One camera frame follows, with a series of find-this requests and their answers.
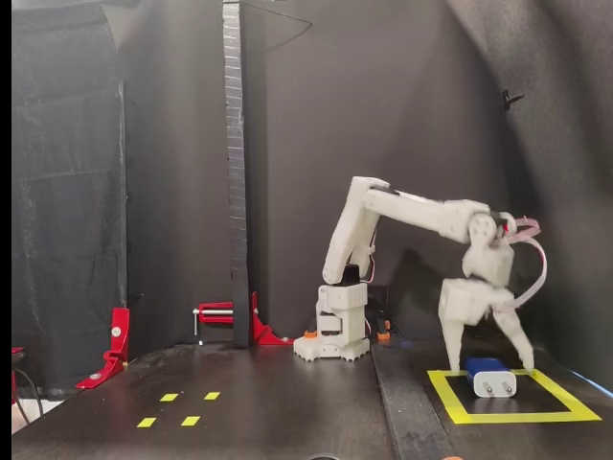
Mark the dark grey flat rail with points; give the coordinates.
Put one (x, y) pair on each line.
(407, 421)

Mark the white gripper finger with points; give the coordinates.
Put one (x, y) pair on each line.
(519, 338)
(452, 345)

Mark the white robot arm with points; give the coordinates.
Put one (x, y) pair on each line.
(345, 230)

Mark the black mesh curtain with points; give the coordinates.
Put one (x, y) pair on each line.
(67, 191)

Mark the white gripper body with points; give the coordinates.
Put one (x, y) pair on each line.
(466, 303)

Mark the small yellow tape marker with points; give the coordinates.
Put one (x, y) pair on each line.
(190, 421)
(146, 422)
(212, 396)
(169, 397)

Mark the blue and white charger plug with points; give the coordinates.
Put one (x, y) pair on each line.
(493, 385)

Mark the red triangular metal bracket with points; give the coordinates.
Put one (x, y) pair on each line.
(261, 330)

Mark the red screw clamp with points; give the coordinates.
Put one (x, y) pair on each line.
(215, 306)

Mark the blue tape piece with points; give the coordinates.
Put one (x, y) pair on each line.
(407, 344)

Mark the small black clip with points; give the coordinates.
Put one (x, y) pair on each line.
(508, 99)

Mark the yellow tape square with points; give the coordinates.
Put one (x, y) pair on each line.
(527, 418)

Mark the tall black foam post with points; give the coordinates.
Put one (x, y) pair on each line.
(235, 144)

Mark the black backdrop cloth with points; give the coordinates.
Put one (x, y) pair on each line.
(431, 120)

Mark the red angled metal bracket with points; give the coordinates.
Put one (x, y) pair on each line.
(120, 335)

